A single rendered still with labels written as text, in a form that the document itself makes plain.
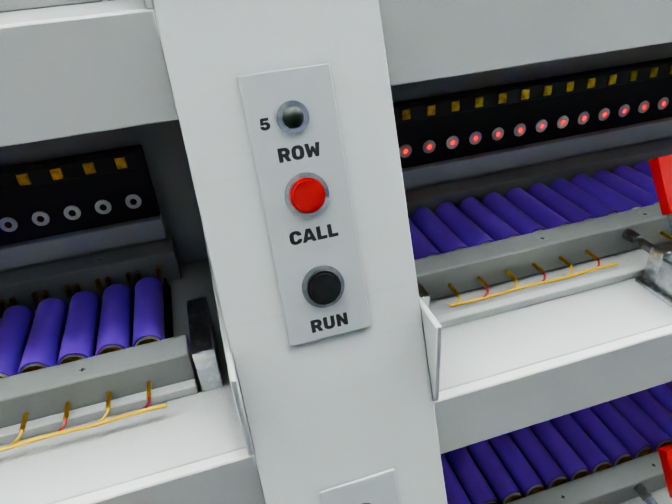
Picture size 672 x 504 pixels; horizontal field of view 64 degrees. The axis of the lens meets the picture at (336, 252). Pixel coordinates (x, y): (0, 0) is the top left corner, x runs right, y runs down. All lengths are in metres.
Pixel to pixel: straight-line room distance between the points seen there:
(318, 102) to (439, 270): 0.15
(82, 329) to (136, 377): 0.06
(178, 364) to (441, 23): 0.22
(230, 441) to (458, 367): 0.13
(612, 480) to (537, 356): 0.19
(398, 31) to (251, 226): 0.11
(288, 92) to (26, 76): 0.10
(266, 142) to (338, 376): 0.12
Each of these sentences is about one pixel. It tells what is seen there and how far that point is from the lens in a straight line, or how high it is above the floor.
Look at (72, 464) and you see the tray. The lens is 0.31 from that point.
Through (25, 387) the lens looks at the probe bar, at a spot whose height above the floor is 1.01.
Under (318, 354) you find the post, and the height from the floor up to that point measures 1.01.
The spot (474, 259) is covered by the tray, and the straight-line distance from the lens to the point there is 0.35.
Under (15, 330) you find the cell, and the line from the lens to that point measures 0.38.
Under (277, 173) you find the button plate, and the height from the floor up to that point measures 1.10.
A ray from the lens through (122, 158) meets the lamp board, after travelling 0.39.
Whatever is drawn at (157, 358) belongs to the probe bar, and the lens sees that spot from 0.30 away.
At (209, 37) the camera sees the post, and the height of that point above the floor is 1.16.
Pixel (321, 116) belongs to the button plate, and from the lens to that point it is 0.24.
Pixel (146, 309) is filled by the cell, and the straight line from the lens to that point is 0.35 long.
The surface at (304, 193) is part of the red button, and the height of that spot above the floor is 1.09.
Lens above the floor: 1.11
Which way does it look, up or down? 13 degrees down
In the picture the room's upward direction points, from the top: 10 degrees counter-clockwise
